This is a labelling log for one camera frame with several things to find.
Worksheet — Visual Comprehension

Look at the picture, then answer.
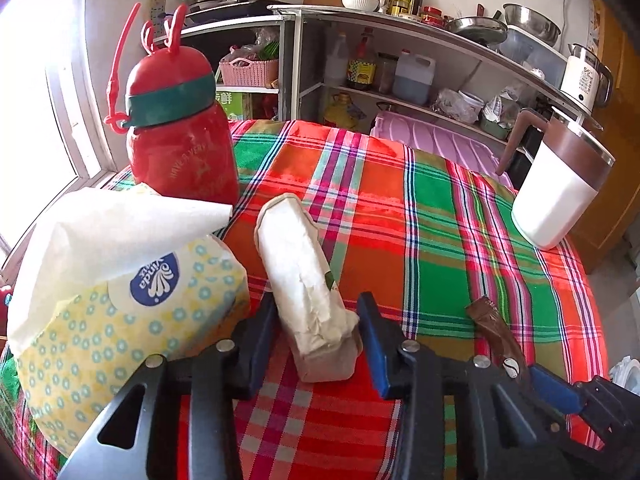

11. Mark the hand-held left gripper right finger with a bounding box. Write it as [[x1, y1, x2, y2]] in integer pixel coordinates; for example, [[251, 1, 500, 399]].
[[356, 291, 567, 480]]

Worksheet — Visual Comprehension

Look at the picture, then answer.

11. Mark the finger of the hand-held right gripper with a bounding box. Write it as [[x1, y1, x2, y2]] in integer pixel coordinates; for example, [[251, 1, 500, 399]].
[[527, 364, 585, 416]]

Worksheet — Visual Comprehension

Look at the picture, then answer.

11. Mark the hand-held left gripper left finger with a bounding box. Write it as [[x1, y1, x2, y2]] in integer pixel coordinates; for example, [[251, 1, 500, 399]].
[[57, 290, 278, 480]]

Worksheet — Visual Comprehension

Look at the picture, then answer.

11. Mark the white trash bin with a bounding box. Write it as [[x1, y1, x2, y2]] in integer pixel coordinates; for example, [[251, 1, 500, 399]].
[[607, 355, 640, 398]]

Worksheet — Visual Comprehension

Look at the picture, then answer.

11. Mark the beige paper bag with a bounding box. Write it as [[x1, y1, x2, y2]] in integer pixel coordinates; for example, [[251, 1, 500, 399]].
[[254, 192, 363, 383]]

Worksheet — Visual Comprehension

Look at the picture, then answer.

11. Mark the short brown wrapper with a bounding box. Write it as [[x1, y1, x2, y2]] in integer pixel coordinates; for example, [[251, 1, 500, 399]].
[[465, 296, 532, 386]]

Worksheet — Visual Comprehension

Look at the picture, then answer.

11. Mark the yellow tissue pack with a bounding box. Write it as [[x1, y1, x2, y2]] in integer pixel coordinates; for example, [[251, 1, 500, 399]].
[[6, 187, 251, 456]]

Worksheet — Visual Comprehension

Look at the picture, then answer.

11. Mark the plaid tablecloth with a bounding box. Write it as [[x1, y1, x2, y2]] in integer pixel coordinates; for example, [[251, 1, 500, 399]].
[[0, 119, 611, 480]]

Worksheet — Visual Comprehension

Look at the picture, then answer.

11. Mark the white pitcher brown lid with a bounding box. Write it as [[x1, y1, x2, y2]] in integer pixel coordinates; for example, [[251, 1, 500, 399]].
[[495, 106, 616, 251]]

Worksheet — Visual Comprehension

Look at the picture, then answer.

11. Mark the red water bottle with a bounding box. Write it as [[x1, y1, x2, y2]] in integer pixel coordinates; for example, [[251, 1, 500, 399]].
[[103, 2, 241, 206]]

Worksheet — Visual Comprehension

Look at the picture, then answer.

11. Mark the purple plastic storage box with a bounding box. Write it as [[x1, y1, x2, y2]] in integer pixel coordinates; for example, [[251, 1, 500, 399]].
[[370, 110, 516, 188]]

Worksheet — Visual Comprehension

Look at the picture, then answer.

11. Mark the green cardboard box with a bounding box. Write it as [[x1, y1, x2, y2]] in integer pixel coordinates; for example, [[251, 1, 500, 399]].
[[215, 91, 253, 122]]

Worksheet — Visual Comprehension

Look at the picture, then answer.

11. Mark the wooden door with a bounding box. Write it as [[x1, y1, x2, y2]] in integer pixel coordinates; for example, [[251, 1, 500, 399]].
[[570, 0, 640, 271]]

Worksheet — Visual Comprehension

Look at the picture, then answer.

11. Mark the yellow cooking oil bottle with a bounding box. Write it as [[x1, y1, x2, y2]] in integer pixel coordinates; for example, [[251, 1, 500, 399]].
[[322, 92, 368, 131]]

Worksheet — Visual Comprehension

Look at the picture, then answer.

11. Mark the green plastic basket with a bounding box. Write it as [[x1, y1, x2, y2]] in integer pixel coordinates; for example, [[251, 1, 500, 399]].
[[481, 115, 511, 140]]

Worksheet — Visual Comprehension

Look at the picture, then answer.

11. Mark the pink woven basket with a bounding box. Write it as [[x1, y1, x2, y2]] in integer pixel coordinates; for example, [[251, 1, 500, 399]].
[[219, 57, 280, 88]]

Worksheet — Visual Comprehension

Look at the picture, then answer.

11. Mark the white round tub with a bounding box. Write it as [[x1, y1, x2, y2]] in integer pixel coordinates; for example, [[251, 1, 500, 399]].
[[460, 91, 485, 123]]

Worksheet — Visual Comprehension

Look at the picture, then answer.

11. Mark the small white metal shelf rack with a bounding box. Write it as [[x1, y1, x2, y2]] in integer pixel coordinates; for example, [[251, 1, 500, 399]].
[[165, 14, 301, 121]]

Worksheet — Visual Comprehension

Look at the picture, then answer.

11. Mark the white plastic jug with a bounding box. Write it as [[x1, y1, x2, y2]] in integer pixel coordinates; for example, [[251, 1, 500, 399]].
[[392, 49, 437, 106]]

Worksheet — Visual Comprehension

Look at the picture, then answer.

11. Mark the tall clear plastic bottle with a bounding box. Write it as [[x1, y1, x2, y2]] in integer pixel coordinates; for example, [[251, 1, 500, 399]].
[[324, 32, 350, 87]]

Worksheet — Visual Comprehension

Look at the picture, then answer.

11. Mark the soy sauce bottle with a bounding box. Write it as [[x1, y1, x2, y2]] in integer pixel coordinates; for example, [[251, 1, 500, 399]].
[[347, 27, 378, 92]]

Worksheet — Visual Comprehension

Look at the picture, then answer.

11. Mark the white electric kettle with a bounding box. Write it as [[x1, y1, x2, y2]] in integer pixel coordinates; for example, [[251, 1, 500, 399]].
[[559, 43, 615, 115]]

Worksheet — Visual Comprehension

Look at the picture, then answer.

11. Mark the black induction cooker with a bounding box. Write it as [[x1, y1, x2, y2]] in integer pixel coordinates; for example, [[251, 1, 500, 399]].
[[187, 0, 281, 25]]

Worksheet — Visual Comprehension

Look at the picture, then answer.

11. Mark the clear plastic storage box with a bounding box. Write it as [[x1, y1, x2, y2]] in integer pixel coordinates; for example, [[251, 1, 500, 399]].
[[497, 27, 568, 86]]

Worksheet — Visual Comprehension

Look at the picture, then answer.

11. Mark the large white metal shelf rack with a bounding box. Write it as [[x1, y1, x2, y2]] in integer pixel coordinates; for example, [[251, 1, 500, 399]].
[[267, 4, 603, 161]]

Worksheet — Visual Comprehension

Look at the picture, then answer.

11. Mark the beige power strip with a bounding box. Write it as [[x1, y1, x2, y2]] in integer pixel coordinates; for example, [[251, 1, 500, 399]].
[[147, 0, 168, 43]]

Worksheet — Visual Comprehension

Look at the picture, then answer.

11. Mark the steel frying pan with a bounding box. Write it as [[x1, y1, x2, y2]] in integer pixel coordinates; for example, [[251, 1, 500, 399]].
[[444, 4, 510, 46]]

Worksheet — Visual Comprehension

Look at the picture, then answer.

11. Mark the steel mixing bowl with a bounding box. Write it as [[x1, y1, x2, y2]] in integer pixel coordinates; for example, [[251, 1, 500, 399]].
[[502, 3, 562, 47]]

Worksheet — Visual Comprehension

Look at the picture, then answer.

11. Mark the white window frame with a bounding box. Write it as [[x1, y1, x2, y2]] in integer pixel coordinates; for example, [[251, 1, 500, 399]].
[[0, 0, 131, 261]]

